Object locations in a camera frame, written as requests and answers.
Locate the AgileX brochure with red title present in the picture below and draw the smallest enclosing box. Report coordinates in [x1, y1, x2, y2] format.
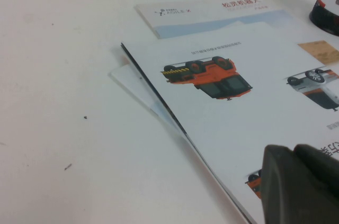
[134, 0, 339, 65]

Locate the brochure with orange vehicle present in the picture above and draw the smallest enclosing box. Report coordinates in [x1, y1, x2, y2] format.
[120, 21, 339, 224]

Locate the plain white paper sheet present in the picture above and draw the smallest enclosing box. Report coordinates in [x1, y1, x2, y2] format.
[108, 64, 186, 138]

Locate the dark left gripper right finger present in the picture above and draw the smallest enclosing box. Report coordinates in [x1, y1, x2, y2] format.
[293, 143, 339, 195]

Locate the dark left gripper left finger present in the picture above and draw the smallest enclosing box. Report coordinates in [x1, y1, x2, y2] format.
[260, 144, 339, 224]

